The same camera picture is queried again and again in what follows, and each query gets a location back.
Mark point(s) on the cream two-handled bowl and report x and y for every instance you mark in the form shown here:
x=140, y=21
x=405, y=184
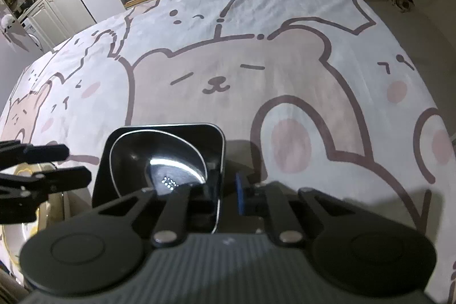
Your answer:
x=52, y=211

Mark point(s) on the small round steel bowl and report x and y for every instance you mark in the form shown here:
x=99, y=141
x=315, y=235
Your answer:
x=154, y=159

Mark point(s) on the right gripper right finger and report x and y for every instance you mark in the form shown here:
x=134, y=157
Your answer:
x=272, y=205

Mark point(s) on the white washing machine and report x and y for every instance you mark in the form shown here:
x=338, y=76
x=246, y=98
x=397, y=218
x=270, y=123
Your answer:
x=33, y=34

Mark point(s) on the steel rectangular tray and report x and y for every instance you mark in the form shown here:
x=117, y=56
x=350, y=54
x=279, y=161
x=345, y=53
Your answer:
x=207, y=138

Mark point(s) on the cartoon bear tablecloth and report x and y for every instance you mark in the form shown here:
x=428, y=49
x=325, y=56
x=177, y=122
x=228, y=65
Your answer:
x=311, y=93

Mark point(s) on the white kitchen cabinet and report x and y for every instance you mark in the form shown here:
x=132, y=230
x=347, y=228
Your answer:
x=57, y=20

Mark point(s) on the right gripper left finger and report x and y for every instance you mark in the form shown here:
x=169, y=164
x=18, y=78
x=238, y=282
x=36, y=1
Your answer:
x=192, y=202

